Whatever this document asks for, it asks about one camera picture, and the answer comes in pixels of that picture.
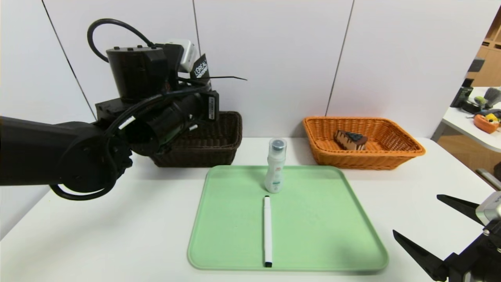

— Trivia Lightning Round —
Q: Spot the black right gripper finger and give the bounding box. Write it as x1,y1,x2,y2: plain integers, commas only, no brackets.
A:
436,194,486,226
393,229,448,282

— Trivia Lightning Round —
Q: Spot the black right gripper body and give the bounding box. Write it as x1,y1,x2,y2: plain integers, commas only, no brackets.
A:
443,220,501,282

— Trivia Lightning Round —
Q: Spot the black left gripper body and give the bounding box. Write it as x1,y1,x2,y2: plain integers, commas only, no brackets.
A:
183,90,220,122

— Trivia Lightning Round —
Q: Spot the black cosmetic tube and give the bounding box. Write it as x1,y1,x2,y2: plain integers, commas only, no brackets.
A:
190,54,212,90

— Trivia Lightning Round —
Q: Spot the white bottle with clear cap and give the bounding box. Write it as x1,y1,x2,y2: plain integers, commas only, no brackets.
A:
265,138,287,194

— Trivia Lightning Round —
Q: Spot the chocolate blueberry cake slice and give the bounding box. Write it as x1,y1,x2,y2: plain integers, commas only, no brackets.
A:
334,130,368,151

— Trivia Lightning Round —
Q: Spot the dark brown wicker basket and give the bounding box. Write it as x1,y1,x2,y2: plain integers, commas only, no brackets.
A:
151,111,243,168

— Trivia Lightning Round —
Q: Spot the orange wicker basket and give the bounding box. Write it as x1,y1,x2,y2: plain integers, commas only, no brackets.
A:
302,116,426,170

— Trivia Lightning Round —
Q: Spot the white side table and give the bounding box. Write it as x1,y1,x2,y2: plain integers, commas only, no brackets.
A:
442,86,501,153

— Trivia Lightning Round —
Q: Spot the orange toy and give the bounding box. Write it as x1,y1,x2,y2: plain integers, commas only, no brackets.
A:
473,114,501,134

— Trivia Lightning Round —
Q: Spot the light green plastic tray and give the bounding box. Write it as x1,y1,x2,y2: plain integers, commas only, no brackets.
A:
187,165,389,272

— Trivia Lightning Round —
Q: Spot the black box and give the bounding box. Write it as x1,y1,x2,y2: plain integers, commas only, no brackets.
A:
450,87,472,108

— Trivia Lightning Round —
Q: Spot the grey brush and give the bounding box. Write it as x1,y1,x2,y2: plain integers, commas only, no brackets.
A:
483,87,501,109

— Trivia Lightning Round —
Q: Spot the white marker pen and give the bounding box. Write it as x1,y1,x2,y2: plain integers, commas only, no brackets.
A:
263,195,273,268

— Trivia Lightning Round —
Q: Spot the wooden cabinet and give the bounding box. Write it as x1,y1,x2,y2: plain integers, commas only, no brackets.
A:
466,4,501,87

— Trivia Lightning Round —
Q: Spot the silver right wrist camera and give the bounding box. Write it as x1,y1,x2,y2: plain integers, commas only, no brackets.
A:
476,191,501,228

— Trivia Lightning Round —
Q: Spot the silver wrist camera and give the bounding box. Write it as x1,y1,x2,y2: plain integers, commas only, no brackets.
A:
476,191,501,228
164,40,198,73

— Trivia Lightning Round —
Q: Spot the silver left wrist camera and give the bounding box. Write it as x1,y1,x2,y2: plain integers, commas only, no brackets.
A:
164,40,198,73

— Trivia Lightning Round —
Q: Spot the black left camera cable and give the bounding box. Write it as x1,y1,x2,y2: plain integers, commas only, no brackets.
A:
87,18,155,63

